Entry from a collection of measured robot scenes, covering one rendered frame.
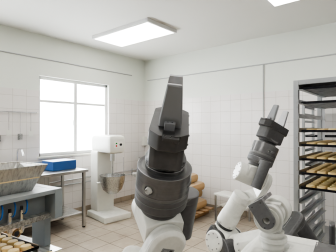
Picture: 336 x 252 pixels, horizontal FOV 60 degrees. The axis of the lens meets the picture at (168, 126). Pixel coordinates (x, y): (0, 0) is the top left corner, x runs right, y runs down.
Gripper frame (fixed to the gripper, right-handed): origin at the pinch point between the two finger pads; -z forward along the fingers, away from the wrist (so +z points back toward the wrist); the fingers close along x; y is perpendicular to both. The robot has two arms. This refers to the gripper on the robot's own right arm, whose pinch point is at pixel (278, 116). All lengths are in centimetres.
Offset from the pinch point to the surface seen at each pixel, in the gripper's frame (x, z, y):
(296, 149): -80, -6, 53
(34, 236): 37, 104, 103
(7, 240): 52, 105, 93
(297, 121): -73, -22, 55
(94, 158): -68, 93, 415
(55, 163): -4, 113, 368
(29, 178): 55, 69, 89
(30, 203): 49, 83, 92
